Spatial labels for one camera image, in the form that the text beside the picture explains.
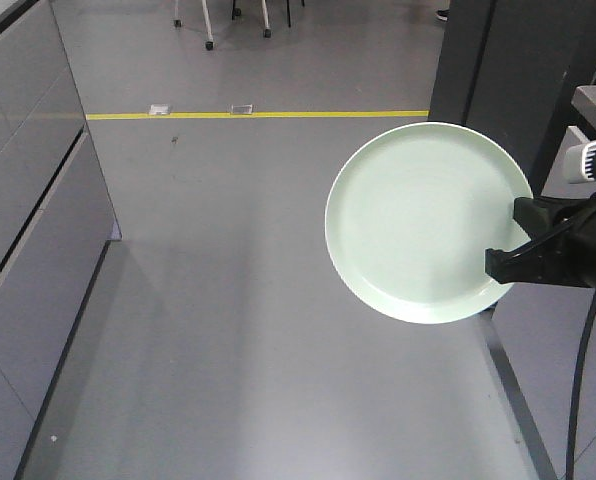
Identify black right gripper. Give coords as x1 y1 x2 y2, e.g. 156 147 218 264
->
484 192 596 288

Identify light green round plate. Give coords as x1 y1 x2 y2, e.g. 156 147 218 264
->
324 122 532 324

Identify dark kitchen island counter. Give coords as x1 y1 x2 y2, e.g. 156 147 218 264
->
428 1 596 193

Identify rolling chair base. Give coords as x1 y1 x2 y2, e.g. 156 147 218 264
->
171 1 294 52

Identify grey cabinet row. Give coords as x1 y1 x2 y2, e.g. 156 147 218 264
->
0 1 117 479

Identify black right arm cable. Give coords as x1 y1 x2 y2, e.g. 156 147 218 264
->
497 189 596 480

